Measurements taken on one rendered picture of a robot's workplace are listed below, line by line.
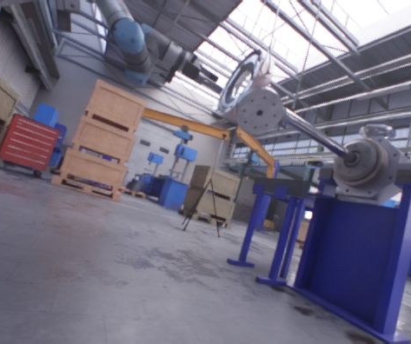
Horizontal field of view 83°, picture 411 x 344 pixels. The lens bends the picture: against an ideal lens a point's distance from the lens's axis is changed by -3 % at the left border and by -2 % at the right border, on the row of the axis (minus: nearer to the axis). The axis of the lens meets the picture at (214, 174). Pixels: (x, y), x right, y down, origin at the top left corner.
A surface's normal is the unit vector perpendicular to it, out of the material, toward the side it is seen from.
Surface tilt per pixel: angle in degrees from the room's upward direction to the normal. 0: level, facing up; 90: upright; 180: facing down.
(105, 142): 90
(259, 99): 131
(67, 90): 90
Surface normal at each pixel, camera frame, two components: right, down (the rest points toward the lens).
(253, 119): 0.08, 0.61
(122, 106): 0.48, 0.03
